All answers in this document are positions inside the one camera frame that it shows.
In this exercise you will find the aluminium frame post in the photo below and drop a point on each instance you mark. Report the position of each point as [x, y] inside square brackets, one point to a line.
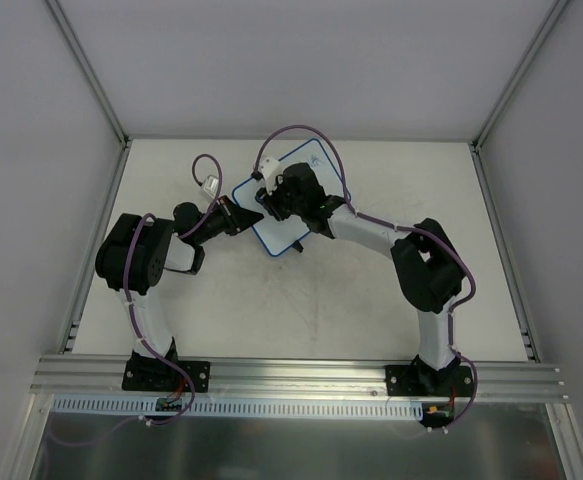
[541, 35]
[81, 59]

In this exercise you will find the white slotted cable duct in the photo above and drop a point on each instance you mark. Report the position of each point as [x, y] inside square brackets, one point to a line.
[241, 407]

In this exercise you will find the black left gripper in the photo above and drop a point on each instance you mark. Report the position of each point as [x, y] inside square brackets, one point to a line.
[229, 216]

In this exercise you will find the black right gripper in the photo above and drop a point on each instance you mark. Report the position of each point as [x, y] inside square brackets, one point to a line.
[273, 204]

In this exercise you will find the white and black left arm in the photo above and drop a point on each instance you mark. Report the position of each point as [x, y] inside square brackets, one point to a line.
[138, 250]

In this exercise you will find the black whiteboard foot left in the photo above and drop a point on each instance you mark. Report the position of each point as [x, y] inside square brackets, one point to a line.
[299, 246]

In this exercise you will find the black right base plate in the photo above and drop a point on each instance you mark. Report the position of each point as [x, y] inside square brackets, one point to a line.
[420, 380]

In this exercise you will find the blue-framed whiteboard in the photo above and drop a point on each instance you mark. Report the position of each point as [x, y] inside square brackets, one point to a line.
[278, 237]

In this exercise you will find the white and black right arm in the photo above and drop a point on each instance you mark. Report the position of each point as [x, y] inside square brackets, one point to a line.
[427, 267]

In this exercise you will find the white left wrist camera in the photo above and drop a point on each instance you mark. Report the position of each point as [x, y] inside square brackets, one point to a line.
[210, 187]

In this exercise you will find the aluminium frame post right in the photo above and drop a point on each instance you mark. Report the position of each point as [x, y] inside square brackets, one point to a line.
[541, 35]

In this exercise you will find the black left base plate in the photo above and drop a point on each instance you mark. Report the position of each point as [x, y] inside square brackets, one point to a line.
[143, 374]

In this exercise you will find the aluminium frame post left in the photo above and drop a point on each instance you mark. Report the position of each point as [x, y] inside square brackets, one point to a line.
[81, 59]

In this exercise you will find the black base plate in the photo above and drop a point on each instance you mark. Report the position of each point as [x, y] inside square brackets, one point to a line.
[143, 374]
[420, 380]

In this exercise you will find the aluminium mounting rail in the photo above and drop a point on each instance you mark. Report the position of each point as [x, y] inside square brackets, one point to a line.
[508, 382]

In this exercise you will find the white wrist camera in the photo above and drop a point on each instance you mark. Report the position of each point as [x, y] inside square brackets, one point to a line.
[210, 187]
[267, 170]

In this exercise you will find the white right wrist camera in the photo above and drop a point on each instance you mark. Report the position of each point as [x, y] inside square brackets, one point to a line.
[267, 170]

